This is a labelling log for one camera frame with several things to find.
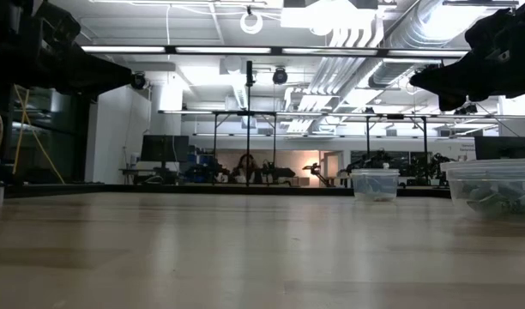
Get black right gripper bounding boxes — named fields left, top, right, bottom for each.
left=409, top=0, right=525, bottom=112

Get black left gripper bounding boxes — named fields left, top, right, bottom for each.
left=0, top=0, right=133, bottom=94

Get clear plastic bin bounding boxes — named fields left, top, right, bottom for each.
left=440, top=159, right=525, bottom=222
left=350, top=168, right=401, bottom=203

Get white LED light strip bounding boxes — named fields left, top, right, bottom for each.
left=81, top=45, right=166, bottom=54
left=386, top=49, right=468, bottom=58
left=281, top=47, right=378, bottom=56
left=175, top=46, right=272, bottom=55

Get round black ceiling lamp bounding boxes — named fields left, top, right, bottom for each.
left=131, top=71, right=148, bottom=91
left=271, top=66, right=289, bottom=86

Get black computer monitor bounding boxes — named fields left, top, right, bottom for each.
left=141, top=135, right=190, bottom=163
left=474, top=136, right=525, bottom=161

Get dark desk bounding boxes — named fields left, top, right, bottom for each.
left=118, top=167, right=180, bottom=185

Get blue storage bins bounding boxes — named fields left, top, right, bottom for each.
left=184, top=148, right=219, bottom=184

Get bright ceiling light panel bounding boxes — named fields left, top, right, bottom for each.
left=281, top=6, right=377, bottom=30

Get black vertical pole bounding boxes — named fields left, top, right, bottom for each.
left=244, top=59, right=256, bottom=188

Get person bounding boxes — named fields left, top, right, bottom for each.
left=231, top=153, right=262, bottom=185

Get black table border strip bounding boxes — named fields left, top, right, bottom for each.
left=0, top=182, right=452, bottom=199

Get thin black cable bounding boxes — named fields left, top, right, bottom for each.
left=476, top=100, right=525, bottom=150

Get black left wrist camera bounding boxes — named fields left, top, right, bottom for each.
left=30, top=0, right=82, bottom=56

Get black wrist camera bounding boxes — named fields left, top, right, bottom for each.
left=30, top=0, right=82, bottom=56
left=463, top=8, right=511, bottom=52

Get large silver ventilation duct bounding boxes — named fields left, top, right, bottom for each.
left=380, top=0, right=510, bottom=49

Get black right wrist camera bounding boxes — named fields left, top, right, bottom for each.
left=463, top=8, right=511, bottom=52

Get black overhead frame bar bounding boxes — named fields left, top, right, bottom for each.
left=80, top=44, right=472, bottom=59

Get black metal rig frame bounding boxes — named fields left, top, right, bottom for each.
left=210, top=110, right=279, bottom=186
left=365, top=113, right=429, bottom=171

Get yellow strap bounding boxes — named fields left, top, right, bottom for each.
left=14, top=85, right=66, bottom=185
left=12, top=84, right=30, bottom=175

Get white ring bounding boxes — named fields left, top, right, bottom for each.
left=239, top=11, right=264, bottom=36

